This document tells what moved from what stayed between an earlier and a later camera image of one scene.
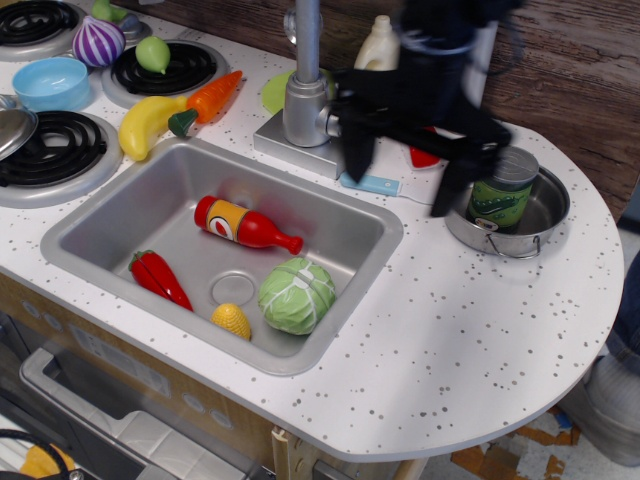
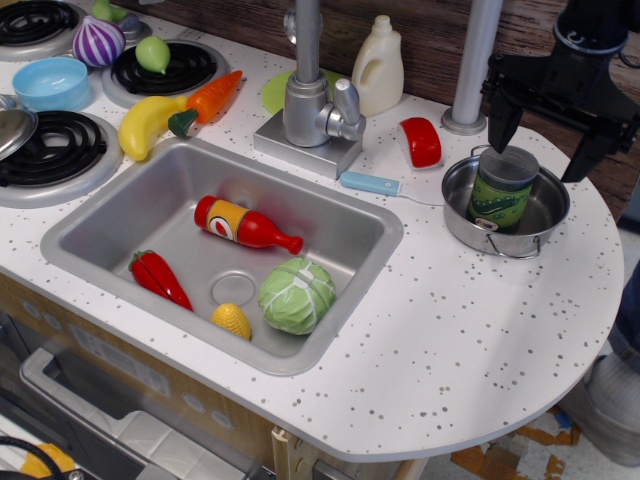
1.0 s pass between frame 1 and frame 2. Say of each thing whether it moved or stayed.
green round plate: stayed
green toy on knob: stayed
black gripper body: moved
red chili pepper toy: stayed
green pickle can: stayed
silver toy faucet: stayed
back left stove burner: stayed
